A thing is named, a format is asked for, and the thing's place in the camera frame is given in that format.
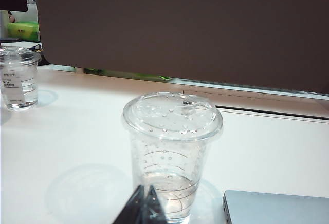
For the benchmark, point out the bright green bag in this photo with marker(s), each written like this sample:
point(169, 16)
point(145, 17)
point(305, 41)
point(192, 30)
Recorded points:
point(23, 30)

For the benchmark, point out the clear plastic cup with lid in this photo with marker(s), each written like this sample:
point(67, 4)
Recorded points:
point(172, 144)

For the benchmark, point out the green foliage strip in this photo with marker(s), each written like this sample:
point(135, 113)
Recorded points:
point(144, 76)

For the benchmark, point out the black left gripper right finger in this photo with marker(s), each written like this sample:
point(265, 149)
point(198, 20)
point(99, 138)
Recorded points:
point(155, 208)

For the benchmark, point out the labelled clear plastic cup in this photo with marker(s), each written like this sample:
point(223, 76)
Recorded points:
point(18, 80)

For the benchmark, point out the dark brown partition panel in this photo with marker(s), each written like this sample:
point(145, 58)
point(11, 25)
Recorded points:
point(180, 28)

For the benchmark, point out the silver Dell laptop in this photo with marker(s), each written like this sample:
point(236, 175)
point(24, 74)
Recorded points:
point(277, 208)

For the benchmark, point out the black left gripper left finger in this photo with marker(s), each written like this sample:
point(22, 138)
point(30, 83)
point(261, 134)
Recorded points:
point(133, 208)

